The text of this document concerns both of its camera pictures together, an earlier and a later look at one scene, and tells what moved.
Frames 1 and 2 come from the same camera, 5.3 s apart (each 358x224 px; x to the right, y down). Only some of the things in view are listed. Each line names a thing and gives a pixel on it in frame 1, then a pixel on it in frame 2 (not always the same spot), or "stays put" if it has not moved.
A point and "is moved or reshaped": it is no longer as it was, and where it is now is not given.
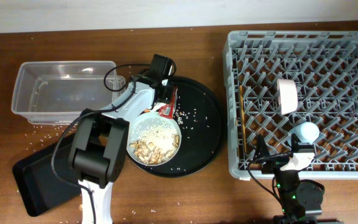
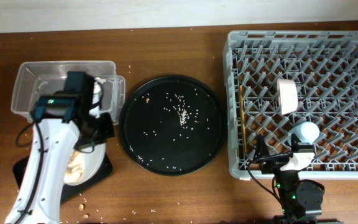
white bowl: x=288 y=96 stays put
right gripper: x=275 y=163 stays put
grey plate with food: x=153 y=140 is moved or reshaped
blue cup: x=308 y=131 stays put
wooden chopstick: x=243 y=123 stays put
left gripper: x=169 y=93 -> x=91 y=138
